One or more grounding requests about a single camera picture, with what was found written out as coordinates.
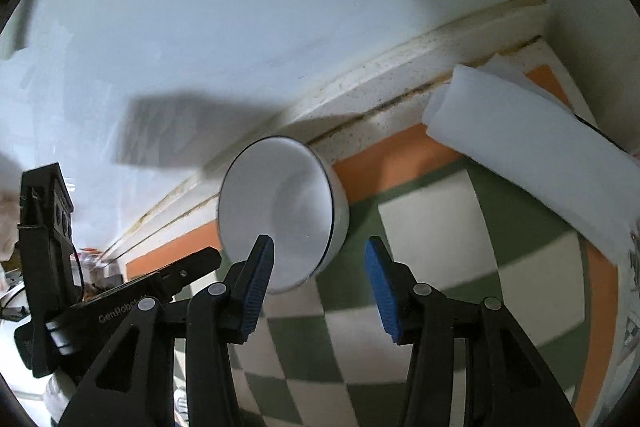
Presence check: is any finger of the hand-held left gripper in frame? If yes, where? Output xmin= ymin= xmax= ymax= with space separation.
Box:
xmin=159 ymin=247 xmax=222 ymax=297

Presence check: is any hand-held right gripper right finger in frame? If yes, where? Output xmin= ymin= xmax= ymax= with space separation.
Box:
xmin=364 ymin=236 xmax=581 ymax=427

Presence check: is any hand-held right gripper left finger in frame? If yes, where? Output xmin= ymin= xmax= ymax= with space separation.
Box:
xmin=57 ymin=234 xmax=276 ymax=427

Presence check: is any white bowl dark rim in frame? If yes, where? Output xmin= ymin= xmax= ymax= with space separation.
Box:
xmin=217 ymin=136 xmax=351 ymax=295

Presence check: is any green white checkered table mat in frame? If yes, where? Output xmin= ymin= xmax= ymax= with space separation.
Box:
xmin=125 ymin=67 xmax=623 ymax=427

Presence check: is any folded white cloth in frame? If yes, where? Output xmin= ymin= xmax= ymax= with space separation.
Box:
xmin=422 ymin=54 xmax=636 ymax=263

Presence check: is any frosted patterned glass door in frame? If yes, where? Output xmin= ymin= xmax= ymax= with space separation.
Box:
xmin=620 ymin=217 xmax=640 ymax=358

